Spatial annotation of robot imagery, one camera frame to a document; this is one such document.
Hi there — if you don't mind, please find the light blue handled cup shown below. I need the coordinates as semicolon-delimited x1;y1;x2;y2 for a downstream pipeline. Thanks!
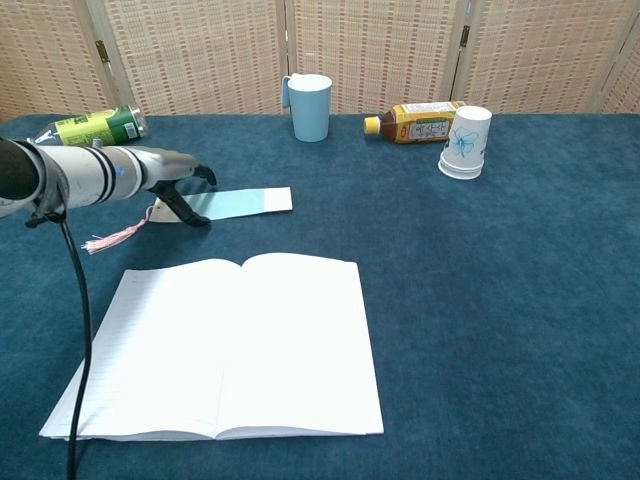
280;73;333;143

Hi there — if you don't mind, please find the teal blue table cloth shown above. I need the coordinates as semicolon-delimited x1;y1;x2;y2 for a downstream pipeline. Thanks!
0;113;640;480

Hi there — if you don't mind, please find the white blue-flower paper cup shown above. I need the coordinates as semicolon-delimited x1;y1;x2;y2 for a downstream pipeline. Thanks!
437;105;493;180

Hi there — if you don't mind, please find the yellow-cap tea bottle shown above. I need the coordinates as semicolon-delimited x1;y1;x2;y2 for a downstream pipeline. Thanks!
363;101;467;146

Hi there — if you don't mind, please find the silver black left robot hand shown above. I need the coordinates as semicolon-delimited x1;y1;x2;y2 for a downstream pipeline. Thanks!
139;147;218;229

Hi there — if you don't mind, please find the clear green-label plastic bottle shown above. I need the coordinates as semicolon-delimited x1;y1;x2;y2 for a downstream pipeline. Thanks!
24;103;150;149

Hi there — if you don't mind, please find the open white lined notebook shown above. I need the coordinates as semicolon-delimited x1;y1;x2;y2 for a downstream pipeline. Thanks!
38;252;385;442

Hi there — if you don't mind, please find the woven bamboo folding screen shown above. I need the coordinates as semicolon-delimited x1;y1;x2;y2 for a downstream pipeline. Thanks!
0;0;640;124

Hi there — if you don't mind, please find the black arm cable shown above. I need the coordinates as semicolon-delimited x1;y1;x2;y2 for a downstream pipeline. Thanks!
24;189;94;480

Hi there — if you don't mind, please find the light blue tasselled bookmark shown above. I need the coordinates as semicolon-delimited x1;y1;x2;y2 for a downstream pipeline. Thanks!
82;186;294;256

